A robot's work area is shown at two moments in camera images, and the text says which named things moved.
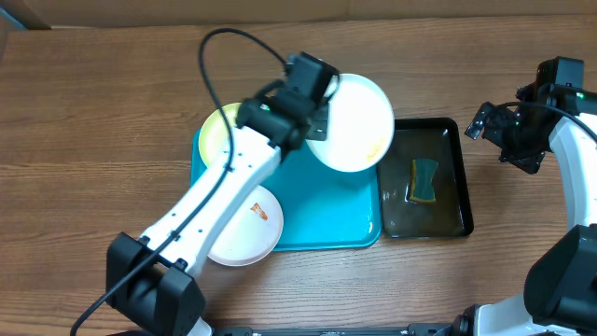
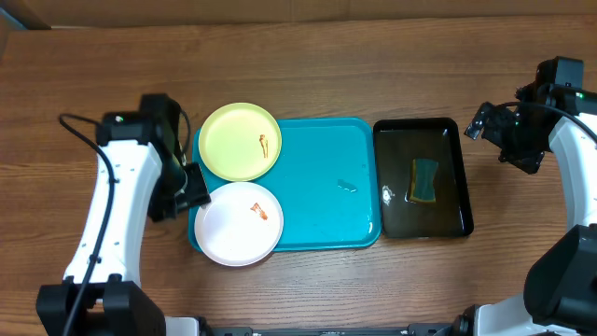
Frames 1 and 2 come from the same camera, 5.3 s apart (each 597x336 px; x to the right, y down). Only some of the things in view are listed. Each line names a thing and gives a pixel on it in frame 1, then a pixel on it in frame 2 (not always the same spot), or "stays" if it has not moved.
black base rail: [411, 330] stays
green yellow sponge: [423, 173] stays
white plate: [249, 231] stays
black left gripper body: [319, 127] -> [186, 189]
